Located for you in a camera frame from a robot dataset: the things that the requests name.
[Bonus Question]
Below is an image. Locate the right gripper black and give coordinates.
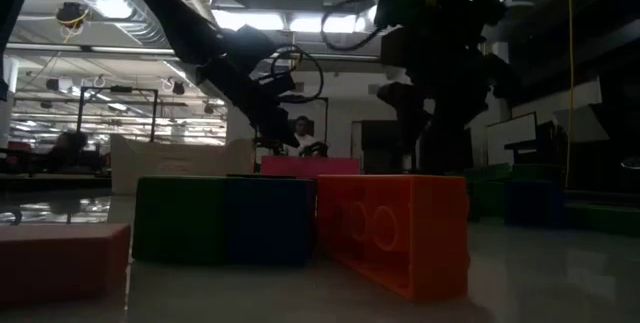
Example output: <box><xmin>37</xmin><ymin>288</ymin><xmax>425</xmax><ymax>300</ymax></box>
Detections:
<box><xmin>377</xmin><ymin>11</ymin><xmax>512</xmax><ymax>175</ymax></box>

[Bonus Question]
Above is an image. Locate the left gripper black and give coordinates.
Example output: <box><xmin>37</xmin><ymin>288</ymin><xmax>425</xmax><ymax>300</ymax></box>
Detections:
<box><xmin>227</xmin><ymin>80</ymin><xmax>302</xmax><ymax>149</ymax></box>

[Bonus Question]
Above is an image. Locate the dark blue cube block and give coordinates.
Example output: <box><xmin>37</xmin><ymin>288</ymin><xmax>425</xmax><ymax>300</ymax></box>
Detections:
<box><xmin>223</xmin><ymin>177</ymin><xmax>318</xmax><ymax>267</ymax></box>

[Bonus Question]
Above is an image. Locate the large orange hollow brick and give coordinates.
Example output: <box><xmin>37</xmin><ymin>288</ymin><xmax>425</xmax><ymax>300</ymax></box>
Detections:
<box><xmin>316</xmin><ymin>174</ymin><xmax>472</xmax><ymax>302</ymax></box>

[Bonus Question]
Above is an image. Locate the dark green cube block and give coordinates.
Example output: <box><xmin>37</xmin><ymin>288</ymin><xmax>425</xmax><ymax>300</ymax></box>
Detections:
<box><xmin>131</xmin><ymin>176</ymin><xmax>227</xmax><ymax>265</ymax></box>

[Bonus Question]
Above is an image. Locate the red block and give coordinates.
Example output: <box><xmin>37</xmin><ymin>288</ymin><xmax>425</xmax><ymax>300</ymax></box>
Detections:
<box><xmin>0</xmin><ymin>222</ymin><xmax>133</xmax><ymax>307</ymax></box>

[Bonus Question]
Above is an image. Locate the person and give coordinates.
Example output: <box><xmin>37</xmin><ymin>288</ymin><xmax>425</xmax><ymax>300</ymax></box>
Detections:
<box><xmin>49</xmin><ymin>130</ymin><xmax>91</xmax><ymax>172</ymax></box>
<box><xmin>291</xmin><ymin>115</ymin><xmax>324</xmax><ymax>158</ymax></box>

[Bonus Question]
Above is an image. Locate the pink plastic bin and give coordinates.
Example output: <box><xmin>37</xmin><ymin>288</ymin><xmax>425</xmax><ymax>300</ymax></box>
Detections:
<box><xmin>260</xmin><ymin>155</ymin><xmax>361</xmax><ymax>180</ymax></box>

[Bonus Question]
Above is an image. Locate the black cabinet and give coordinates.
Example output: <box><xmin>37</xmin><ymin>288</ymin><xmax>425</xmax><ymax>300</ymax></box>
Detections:
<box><xmin>359</xmin><ymin>119</ymin><xmax>407</xmax><ymax>175</ymax></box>

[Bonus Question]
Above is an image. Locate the whiteboard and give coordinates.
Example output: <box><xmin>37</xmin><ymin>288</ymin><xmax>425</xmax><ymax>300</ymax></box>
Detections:
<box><xmin>486</xmin><ymin>111</ymin><xmax>538</xmax><ymax>168</ymax></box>

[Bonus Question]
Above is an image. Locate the dark desk with monitor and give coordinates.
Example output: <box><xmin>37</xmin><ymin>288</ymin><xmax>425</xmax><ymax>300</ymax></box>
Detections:
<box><xmin>503</xmin><ymin>120</ymin><xmax>570</xmax><ymax>184</ymax></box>

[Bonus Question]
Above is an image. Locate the green long block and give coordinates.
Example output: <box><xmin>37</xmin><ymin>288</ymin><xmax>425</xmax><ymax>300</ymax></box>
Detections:
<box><xmin>564</xmin><ymin>202</ymin><xmax>640</xmax><ymax>238</ymax></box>

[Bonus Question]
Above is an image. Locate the long ceiling light bar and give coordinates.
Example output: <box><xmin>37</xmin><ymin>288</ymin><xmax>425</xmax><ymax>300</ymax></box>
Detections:
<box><xmin>4</xmin><ymin>42</ymin><xmax>401</xmax><ymax>64</ymax></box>

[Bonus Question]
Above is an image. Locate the black metal frame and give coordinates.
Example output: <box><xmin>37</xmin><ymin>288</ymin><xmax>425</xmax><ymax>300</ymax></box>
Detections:
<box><xmin>253</xmin><ymin>94</ymin><xmax>330</xmax><ymax>160</ymax></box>
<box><xmin>73</xmin><ymin>86</ymin><xmax>160</xmax><ymax>160</ymax></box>

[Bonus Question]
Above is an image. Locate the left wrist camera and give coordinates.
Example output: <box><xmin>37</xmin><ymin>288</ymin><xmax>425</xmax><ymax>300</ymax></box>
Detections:
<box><xmin>254</xmin><ymin>71</ymin><xmax>297</xmax><ymax>98</ymax></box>

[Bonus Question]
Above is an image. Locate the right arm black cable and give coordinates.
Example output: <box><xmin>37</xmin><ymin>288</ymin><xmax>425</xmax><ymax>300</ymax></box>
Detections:
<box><xmin>319</xmin><ymin>0</ymin><xmax>389</xmax><ymax>53</ymax></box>

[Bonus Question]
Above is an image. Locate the ceiling cable reel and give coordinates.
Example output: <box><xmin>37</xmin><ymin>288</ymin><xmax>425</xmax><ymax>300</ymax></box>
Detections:
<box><xmin>54</xmin><ymin>1</ymin><xmax>92</xmax><ymax>39</ymax></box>

